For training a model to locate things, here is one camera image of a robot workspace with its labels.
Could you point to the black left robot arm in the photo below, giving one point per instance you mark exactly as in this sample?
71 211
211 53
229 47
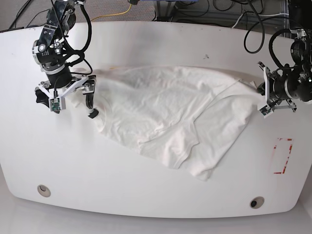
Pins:
300 25

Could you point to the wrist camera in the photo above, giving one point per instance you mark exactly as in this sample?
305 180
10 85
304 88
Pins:
57 104
265 109

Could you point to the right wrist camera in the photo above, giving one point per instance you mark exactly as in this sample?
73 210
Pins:
57 104

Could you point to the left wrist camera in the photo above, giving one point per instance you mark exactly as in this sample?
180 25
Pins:
265 109

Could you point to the left table cable grommet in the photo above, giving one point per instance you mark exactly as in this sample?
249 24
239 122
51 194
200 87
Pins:
44 191

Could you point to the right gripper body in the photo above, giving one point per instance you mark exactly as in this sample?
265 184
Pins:
65 83

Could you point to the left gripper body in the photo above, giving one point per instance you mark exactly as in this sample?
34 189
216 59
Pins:
279 90

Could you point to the white printed t-shirt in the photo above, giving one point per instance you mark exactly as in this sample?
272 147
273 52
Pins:
183 117

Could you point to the red tape rectangle marking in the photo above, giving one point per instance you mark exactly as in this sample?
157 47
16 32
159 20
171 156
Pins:
281 155

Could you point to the right table cable grommet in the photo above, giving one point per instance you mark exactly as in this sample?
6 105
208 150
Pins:
257 202

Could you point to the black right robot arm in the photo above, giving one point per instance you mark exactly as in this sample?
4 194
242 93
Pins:
55 56

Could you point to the table cable grommet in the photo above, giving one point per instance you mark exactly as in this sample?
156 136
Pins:
257 202
44 191

